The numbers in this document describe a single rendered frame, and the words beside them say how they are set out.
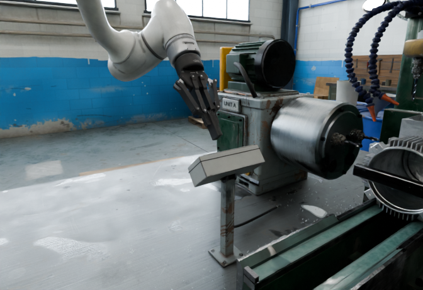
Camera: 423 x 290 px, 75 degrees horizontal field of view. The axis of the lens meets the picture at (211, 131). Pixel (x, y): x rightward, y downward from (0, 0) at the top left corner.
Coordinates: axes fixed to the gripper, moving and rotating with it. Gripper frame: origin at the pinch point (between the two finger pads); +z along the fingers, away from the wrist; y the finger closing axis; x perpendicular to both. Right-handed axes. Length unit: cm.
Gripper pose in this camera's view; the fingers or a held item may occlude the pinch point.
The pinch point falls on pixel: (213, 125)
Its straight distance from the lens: 69.6
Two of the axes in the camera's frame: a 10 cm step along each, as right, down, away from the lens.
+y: 8.3, -1.3, 5.3
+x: -4.3, 4.6, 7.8
